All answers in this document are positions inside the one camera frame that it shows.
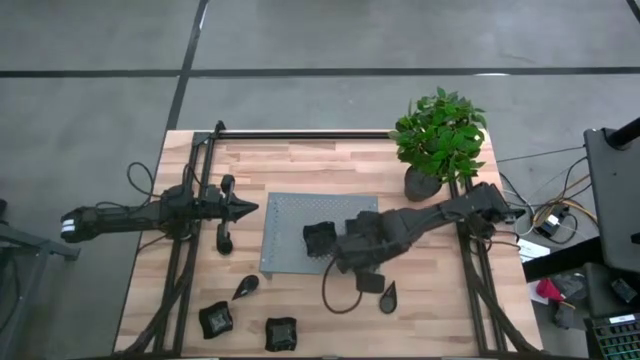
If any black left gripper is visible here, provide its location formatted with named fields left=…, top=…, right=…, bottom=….
left=199, top=174, right=260, bottom=256

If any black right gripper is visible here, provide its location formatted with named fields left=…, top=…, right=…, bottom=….
left=332, top=209, right=407, bottom=275

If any black bowl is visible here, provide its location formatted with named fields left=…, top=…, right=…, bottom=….
left=355, top=269, right=387, bottom=295

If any black wavy square plate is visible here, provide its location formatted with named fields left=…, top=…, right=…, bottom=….
left=302, top=220, right=339, bottom=258
left=263, top=316, right=299, bottom=353
left=198, top=300, right=235, bottom=341

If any black teardrop plate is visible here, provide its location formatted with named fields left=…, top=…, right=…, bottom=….
left=378, top=280, right=399, bottom=316
left=231, top=273, right=261, bottom=302

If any grey perforated metal shelf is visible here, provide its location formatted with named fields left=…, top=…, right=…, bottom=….
left=258, top=191, right=380, bottom=280

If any black plant pot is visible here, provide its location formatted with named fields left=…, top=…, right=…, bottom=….
left=403, top=166, right=444, bottom=203

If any green leafy plant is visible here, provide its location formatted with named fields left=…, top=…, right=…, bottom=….
left=388, top=86, right=489, bottom=187

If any white paper sheet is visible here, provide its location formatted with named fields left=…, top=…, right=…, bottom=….
left=517, top=237, right=551, bottom=264

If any black power supply box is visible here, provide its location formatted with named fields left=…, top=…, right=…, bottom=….
left=532, top=212, right=565, bottom=239

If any red object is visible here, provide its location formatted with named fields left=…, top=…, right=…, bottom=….
left=535, top=277, right=566, bottom=304

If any grey metal stand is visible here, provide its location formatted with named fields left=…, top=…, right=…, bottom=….
left=0, top=199, right=81, bottom=360

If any black backlit keyboard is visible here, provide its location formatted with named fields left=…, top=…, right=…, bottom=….
left=584, top=312, right=640, bottom=360

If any black looped gripper cable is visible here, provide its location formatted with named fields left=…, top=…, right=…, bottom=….
left=321, top=254, right=365, bottom=316

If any black aluminium table frame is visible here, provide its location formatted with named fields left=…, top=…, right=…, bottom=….
left=115, top=119, right=540, bottom=357

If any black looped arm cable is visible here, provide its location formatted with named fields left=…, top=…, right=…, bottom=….
left=126, top=161, right=157, bottom=199

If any black floor cable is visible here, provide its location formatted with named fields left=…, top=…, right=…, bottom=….
left=494, top=144, right=586, bottom=165

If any yellow cable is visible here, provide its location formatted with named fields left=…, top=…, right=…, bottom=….
left=532, top=172, right=600, bottom=226

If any black round post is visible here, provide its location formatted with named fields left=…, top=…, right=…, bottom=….
left=604, top=117, right=640, bottom=151

